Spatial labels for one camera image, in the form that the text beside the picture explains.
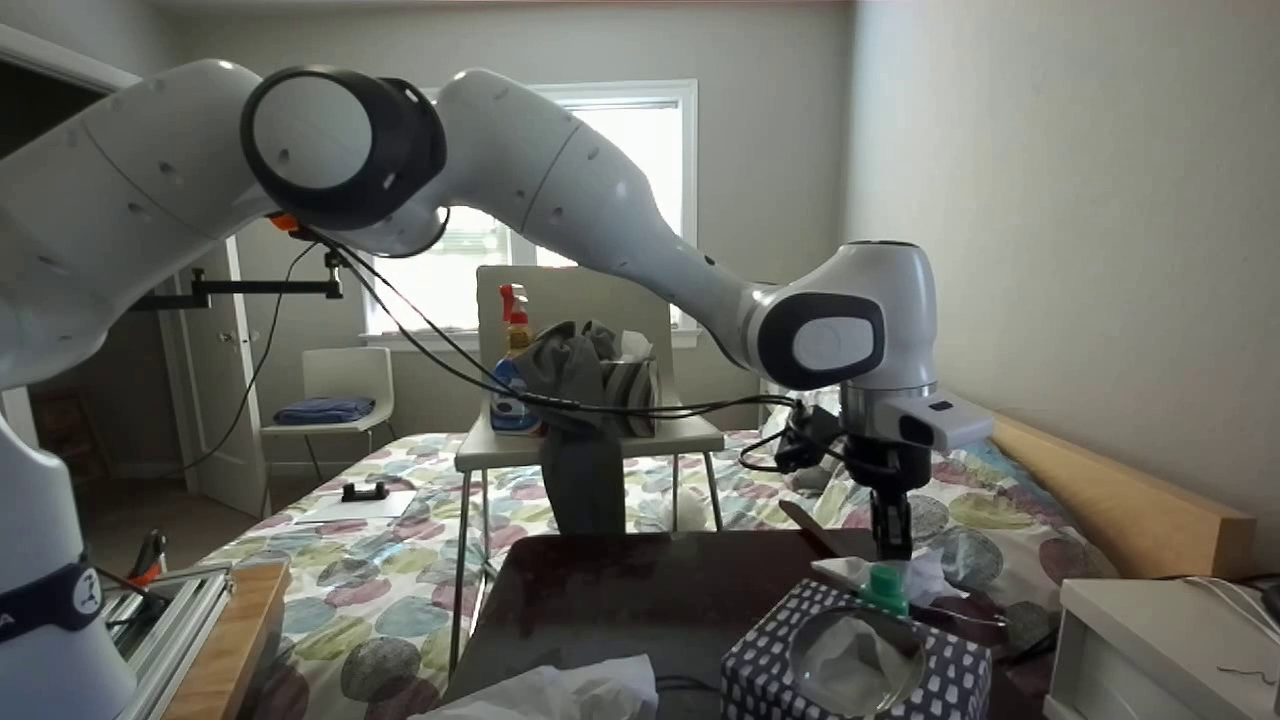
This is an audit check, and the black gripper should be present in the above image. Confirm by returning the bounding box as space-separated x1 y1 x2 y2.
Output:
843 431 934 560

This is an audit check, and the tissue inside box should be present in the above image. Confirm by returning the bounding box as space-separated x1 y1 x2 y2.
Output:
797 610 929 702

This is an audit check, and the polka dot tissue box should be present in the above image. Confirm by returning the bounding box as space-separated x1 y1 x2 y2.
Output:
716 573 1003 720

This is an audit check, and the crumpled white tissue sheet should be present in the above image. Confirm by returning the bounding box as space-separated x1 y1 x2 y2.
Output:
411 650 664 720

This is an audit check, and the small green bottle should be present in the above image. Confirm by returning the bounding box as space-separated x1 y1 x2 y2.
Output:
862 560 914 620

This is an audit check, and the blue pillow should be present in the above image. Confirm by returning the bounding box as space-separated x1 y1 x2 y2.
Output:
953 441 1024 496

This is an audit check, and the dark wooden dresser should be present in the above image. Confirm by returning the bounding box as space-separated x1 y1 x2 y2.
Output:
434 528 1071 720

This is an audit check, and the white nightstand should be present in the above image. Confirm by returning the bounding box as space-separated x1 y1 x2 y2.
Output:
1043 573 1280 720

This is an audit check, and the white folding table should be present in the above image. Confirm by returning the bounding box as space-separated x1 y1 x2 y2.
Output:
448 260 726 674

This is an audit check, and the grey garment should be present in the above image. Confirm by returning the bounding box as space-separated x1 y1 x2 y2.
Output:
506 316 664 540

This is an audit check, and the bright window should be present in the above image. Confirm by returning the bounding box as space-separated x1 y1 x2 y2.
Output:
357 75 701 344

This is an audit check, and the white paper sheet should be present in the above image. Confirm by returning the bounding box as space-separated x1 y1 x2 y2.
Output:
297 485 418 528

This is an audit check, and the floral patterned bed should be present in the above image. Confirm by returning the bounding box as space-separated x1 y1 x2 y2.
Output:
195 425 883 720

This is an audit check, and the small white chair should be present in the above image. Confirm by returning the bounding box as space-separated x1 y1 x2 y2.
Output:
259 340 398 490

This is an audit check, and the blue seat cushion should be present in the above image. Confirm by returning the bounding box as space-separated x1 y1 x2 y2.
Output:
268 394 378 427

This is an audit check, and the light wooden board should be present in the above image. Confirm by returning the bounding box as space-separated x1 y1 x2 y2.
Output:
162 560 297 720

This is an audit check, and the white panel door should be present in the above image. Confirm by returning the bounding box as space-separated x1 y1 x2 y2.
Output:
155 238 272 521

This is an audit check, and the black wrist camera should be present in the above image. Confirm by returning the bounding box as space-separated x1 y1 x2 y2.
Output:
775 399 846 477

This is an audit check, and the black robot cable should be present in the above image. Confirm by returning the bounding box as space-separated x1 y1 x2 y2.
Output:
297 229 811 480

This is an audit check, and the thin black camera cable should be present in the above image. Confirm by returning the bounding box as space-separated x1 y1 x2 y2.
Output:
173 238 304 477

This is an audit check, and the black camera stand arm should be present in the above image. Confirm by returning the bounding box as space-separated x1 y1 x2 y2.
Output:
130 260 353 316

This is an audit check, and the grey metal rail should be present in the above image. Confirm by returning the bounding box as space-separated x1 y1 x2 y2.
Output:
98 563 240 720

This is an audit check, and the red handled tool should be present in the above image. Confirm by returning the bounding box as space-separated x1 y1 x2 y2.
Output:
126 528 173 592

